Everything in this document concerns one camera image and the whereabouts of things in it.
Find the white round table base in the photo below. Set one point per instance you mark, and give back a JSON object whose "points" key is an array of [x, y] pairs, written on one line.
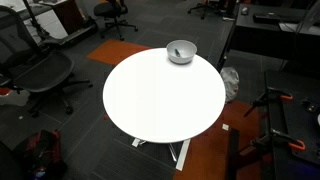
{"points": [[179, 157]]}

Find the white ceramic bowl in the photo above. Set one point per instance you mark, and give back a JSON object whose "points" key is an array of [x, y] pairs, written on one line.
{"points": [[186, 49]]}

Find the black desk with items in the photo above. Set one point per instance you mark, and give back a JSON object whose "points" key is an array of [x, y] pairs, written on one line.
{"points": [[295, 38]]}

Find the black office chair far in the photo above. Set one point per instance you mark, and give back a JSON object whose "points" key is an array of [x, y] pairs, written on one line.
{"points": [[113, 9]]}

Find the teal capped marker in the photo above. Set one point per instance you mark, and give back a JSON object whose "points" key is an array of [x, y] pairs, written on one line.
{"points": [[177, 53]]}

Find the white plastic bag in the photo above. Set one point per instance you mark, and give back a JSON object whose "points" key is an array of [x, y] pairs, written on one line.
{"points": [[231, 81]]}

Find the black keyboard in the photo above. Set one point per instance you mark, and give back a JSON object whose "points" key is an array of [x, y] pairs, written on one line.
{"points": [[266, 18]]}

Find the red black backpack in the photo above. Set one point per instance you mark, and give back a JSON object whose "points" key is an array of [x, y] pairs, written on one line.
{"points": [[40, 156]]}

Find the black orange clamp upper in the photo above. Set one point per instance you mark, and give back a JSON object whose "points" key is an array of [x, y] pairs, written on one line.
{"points": [[269, 93]]}

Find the black orange clamp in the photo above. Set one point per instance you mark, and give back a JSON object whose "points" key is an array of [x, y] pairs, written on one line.
{"points": [[293, 143], [269, 93]]}

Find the black mesh office chair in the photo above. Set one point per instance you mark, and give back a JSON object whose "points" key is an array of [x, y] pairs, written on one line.
{"points": [[25, 66]]}

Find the black orange clamp lower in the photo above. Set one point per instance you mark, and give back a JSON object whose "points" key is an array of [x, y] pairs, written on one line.
{"points": [[293, 143]]}

